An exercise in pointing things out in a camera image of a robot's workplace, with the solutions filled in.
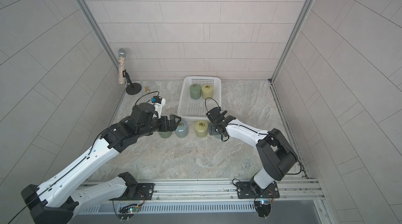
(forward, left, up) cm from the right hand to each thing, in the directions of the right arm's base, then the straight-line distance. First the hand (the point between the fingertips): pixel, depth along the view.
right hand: (217, 128), depth 90 cm
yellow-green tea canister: (-3, +9, +6) cm, 11 cm away
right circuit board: (-38, -17, -3) cm, 42 cm away
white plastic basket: (+15, +15, 0) cm, 21 cm away
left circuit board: (-36, +42, +1) cm, 55 cm away
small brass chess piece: (+31, +47, +3) cm, 56 cm away
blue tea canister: (-4, 0, -1) cm, 5 cm away
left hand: (-5, +19, +21) cm, 29 cm away
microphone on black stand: (+34, +57, +2) cm, 67 cm away
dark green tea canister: (-2, +30, 0) cm, 30 cm away
